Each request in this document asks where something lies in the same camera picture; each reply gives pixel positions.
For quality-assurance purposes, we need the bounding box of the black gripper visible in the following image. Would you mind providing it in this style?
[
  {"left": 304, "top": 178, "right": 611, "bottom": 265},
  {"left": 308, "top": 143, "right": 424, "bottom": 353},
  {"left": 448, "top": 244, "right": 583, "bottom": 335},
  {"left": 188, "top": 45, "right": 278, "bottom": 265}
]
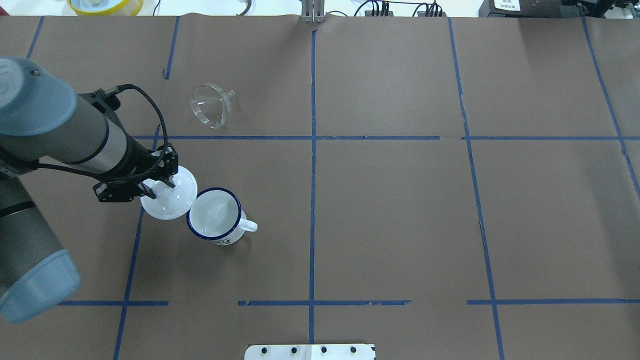
[{"left": 118, "top": 135, "right": 166, "bottom": 188}]

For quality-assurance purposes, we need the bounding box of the white round mug lid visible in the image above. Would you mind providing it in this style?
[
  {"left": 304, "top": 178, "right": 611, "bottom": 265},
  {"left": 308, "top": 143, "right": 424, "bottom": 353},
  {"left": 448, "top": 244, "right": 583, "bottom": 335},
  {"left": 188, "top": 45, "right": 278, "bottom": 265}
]
[{"left": 140, "top": 165, "right": 198, "bottom": 220}]

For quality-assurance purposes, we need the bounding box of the clear plastic funnel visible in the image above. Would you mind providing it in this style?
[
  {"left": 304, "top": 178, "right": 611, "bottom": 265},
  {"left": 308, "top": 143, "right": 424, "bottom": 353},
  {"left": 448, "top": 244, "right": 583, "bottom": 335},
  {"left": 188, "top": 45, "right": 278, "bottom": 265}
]
[{"left": 189, "top": 82, "right": 236, "bottom": 129}]

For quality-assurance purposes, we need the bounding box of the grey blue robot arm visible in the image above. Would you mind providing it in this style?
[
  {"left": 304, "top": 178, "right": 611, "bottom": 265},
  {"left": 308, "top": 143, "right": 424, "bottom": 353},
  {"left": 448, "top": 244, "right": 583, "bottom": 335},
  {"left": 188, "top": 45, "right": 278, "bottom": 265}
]
[{"left": 0, "top": 55, "right": 178, "bottom": 324}]

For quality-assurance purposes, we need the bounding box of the white enamel mug blue rim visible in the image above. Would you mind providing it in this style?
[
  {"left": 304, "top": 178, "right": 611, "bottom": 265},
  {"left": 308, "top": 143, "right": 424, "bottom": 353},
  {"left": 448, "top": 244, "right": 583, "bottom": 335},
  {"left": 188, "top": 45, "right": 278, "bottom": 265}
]
[{"left": 186, "top": 187, "right": 259, "bottom": 247}]

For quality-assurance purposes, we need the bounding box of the yellow bowl with blue plate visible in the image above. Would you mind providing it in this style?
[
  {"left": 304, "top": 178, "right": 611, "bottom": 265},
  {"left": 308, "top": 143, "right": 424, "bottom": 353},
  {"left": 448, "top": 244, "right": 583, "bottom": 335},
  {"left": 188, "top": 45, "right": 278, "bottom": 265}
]
[{"left": 66, "top": 0, "right": 145, "bottom": 17}]

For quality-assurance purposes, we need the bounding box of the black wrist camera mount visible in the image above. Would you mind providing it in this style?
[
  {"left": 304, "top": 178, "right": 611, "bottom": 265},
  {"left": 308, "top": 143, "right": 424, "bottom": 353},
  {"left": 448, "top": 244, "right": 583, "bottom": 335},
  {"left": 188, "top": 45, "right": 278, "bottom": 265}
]
[{"left": 93, "top": 142, "right": 179, "bottom": 203}]

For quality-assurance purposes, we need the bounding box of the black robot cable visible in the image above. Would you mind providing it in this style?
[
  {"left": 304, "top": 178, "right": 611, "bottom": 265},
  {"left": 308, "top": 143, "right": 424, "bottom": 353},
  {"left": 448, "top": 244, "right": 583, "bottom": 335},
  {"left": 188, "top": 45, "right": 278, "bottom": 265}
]
[{"left": 102, "top": 84, "right": 168, "bottom": 151}]

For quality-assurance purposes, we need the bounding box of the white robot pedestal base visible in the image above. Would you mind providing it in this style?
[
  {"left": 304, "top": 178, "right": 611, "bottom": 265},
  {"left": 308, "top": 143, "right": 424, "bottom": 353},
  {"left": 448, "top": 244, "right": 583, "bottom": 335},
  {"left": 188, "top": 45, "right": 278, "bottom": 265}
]
[{"left": 244, "top": 343, "right": 377, "bottom": 360}]

